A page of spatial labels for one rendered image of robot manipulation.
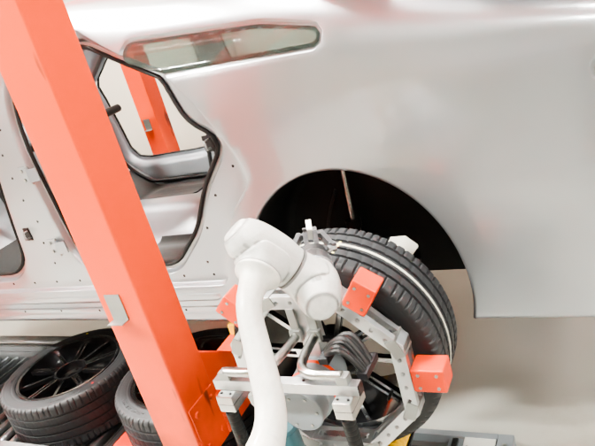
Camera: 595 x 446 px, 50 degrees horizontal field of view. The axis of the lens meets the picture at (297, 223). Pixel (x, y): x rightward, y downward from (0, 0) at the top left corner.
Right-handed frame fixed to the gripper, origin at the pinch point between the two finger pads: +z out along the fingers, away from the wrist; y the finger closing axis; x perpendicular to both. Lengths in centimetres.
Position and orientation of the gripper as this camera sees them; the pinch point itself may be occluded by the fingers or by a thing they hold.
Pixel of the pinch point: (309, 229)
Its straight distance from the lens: 175.1
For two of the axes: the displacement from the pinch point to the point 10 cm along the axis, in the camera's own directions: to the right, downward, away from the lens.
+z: -0.5, -4.0, 9.2
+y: 9.9, -1.3, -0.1
